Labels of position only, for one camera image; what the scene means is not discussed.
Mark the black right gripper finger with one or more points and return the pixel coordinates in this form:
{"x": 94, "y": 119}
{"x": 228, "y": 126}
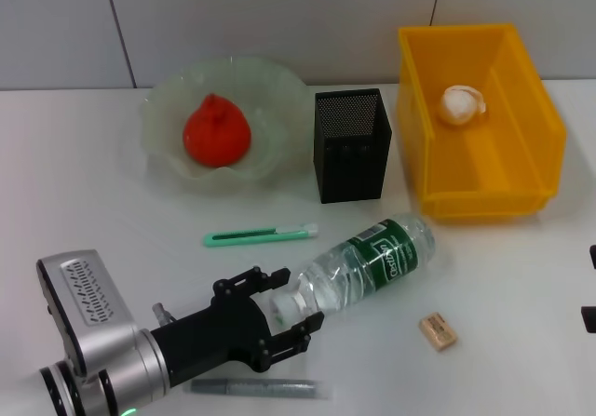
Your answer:
{"x": 593, "y": 257}
{"x": 589, "y": 320}

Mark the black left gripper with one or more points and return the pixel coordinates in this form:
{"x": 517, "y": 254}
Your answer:
{"x": 219, "y": 332}

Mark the clear green-label water bottle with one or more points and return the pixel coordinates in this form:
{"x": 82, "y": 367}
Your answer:
{"x": 372, "y": 262}

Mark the orange fruit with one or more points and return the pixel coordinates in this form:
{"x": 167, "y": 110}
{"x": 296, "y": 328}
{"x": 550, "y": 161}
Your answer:
{"x": 216, "y": 132}

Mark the white paper ball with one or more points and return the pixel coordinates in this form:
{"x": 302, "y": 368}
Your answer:
{"x": 458, "y": 106}

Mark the green utility knife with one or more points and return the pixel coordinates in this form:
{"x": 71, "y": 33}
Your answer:
{"x": 261, "y": 237}

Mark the silver marker pen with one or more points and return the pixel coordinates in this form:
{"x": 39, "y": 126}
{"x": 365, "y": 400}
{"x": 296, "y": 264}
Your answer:
{"x": 279, "y": 388}

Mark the black mesh pen holder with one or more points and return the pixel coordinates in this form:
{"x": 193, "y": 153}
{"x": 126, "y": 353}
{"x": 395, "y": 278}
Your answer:
{"x": 349, "y": 174}

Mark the beige eraser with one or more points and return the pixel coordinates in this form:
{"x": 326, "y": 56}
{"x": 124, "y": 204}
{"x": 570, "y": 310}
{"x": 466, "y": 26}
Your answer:
{"x": 437, "y": 332}

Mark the green glass fruit plate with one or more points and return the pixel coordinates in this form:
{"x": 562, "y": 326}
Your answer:
{"x": 279, "y": 109}

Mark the yellow plastic bin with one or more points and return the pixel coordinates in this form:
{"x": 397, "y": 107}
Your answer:
{"x": 489, "y": 169}

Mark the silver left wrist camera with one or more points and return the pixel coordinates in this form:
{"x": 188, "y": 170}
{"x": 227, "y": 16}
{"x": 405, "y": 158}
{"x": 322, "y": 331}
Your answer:
{"x": 88, "y": 295}

